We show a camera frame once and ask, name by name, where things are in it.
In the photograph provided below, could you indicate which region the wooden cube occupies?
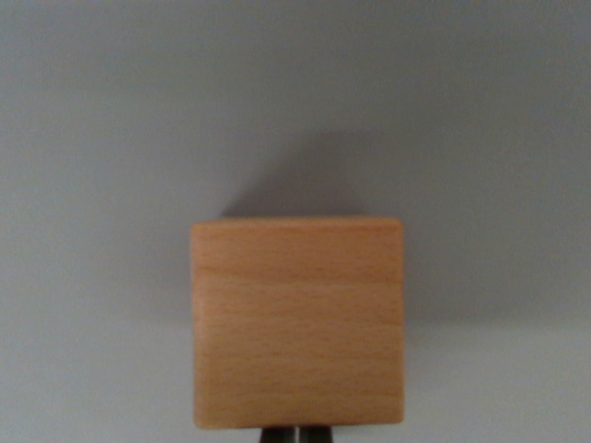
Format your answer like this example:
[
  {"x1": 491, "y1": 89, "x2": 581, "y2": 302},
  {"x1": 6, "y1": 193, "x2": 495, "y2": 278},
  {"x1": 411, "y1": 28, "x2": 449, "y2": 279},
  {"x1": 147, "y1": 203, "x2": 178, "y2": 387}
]
[{"x1": 189, "y1": 217, "x2": 406, "y2": 429}]

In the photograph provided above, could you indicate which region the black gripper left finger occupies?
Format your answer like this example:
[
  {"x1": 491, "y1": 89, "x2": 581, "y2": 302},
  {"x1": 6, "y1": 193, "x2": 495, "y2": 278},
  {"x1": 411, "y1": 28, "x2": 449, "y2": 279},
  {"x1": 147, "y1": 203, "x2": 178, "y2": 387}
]
[{"x1": 259, "y1": 425, "x2": 298, "y2": 443}]

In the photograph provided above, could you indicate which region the grey plastic tray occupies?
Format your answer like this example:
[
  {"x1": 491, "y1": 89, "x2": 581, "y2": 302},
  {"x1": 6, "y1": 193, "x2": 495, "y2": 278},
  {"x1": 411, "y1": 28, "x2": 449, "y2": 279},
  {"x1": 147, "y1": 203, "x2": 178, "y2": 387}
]
[{"x1": 0, "y1": 0, "x2": 591, "y2": 443}]

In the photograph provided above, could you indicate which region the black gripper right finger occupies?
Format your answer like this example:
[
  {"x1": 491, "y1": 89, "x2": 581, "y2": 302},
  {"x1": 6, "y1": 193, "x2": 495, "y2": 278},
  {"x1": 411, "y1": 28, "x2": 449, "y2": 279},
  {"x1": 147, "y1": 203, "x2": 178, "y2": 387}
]
[{"x1": 297, "y1": 424, "x2": 334, "y2": 443}]

